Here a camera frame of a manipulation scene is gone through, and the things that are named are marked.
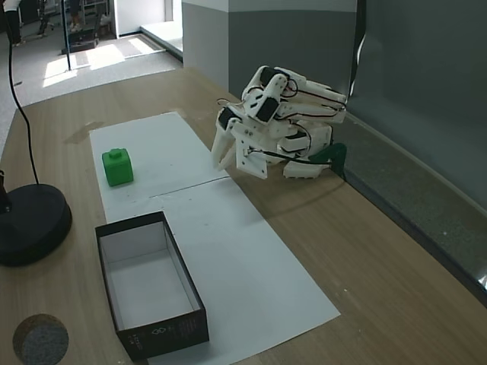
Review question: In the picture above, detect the green cube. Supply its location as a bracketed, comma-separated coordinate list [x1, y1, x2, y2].
[101, 147, 136, 188]

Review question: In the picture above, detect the brown cardboard box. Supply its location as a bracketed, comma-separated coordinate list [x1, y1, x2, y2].
[94, 211, 211, 361]

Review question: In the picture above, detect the white paper sheet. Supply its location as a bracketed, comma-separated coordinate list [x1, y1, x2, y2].
[103, 177, 342, 365]
[89, 111, 231, 198]

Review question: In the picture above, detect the green table clamp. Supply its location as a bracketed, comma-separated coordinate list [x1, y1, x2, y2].
[307, 143, 348, 179]

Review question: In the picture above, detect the black vertical pole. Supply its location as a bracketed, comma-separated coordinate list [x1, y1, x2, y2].
[60, 0, 73, 71]

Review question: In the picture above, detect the person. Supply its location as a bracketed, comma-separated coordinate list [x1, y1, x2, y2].
[67, 0, 83, 32]
[0, 0, 23, 47]

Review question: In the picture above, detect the black round-base stand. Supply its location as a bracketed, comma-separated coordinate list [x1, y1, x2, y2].
[0, 0, 73, 268]

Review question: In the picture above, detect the black hanging cable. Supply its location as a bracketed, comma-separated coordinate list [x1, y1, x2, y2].
[348, 0, 368, 98]

